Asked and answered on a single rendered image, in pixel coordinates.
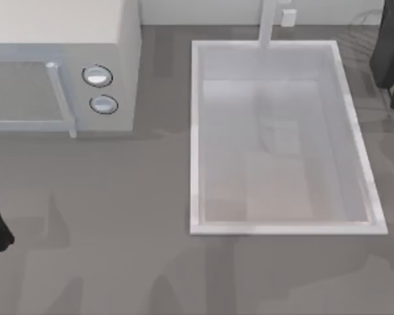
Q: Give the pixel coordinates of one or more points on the large microwave knob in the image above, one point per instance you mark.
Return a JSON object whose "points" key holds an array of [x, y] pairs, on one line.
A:
{"points": [[97, 76]]}

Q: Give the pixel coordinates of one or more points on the microwave glass door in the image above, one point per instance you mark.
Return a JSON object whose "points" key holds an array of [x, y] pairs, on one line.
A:
{"points": [[16, 92]]}

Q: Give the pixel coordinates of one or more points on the small microwave knob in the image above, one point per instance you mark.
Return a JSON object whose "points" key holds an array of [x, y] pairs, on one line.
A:
{"points": [[103, 104]]}

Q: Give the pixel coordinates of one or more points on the tall white tap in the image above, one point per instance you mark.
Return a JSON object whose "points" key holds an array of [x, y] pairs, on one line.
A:
{"points": [[266, 23]]}

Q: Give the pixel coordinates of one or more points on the white sink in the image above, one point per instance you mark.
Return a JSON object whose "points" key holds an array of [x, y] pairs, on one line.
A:
{"points": [[282, 147]]}

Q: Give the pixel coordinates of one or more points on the small white tap lever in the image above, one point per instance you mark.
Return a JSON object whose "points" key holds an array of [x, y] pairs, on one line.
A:
{"points": [[288, 17]]}

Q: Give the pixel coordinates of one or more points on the pale microwave oven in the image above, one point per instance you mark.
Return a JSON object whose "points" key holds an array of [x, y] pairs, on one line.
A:
{"points": [[124, 65]]}

